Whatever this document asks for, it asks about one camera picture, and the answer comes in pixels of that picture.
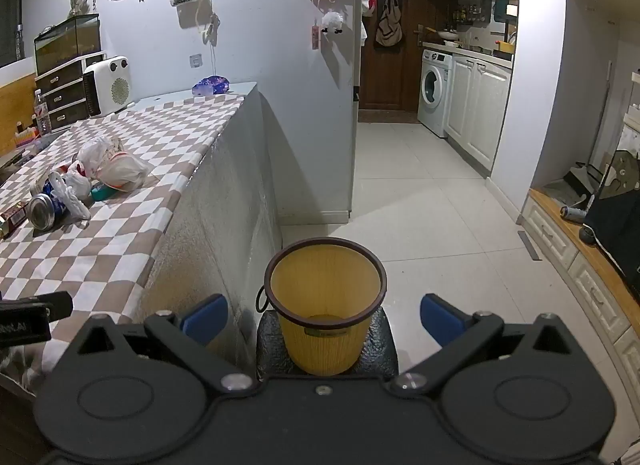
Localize purple blue plastic bag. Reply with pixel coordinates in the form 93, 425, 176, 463
192, 75, 232, 96

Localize upright clear water bottle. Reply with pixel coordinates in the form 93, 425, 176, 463
33, 90, 53, 136

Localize large black bag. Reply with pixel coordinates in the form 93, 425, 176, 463
582, 150, 640, 296

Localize dark flat tray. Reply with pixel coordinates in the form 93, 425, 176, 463
0, 147, 36, 180

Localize small white plastic bag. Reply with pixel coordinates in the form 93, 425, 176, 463
50, 171, 93, 224

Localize red brown small box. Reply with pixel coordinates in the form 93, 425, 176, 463
0, 202, 28, 238

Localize white bench drawer cabinet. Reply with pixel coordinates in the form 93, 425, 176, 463
520, 187, 640, 381

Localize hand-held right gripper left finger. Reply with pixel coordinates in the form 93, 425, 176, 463
70, 293, 258, 393

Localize blue soda can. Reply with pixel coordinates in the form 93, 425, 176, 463
26, 180, 71, 232

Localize brown wooden door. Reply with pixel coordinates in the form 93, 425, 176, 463
359, 0, 427, 112

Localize brown white checkered tablecloth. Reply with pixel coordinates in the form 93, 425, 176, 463
0, 81, 261, 391

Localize hanging beige tote bag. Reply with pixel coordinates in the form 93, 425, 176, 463
374, 0, 403, 50

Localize yellow plastic waste bin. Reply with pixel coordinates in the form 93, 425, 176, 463
256, 237, 388, 377

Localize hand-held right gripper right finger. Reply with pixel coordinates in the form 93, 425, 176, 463
390, 293, 576, 393

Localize white space heater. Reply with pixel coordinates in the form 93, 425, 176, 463
82, 56, 133, 118

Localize white lower kitchen cabinets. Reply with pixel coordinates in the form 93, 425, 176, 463
444, 52, 513, 178

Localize black open box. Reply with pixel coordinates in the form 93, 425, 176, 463
562, 162, 606, 198

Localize crumpled white plastic bag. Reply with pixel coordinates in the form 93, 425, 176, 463
75, 135, 126, 178

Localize white dark drawer cabinet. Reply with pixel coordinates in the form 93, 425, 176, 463
35, 52, 108, 130

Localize white washing machine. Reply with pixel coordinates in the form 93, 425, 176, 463
416, 49, 453, 138

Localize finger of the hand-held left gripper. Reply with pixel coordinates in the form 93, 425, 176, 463
0, 292, 73, 320

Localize white sheep plush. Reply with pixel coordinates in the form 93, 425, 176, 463
320, 11, 346, 36

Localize small colourful bottles set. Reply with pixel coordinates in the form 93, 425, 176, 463
14, 122, 41, 148

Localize clear bag with orange print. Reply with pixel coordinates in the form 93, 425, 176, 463
95, 151, 151, 193

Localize dark window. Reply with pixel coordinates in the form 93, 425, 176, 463
0, 0, 26, 68

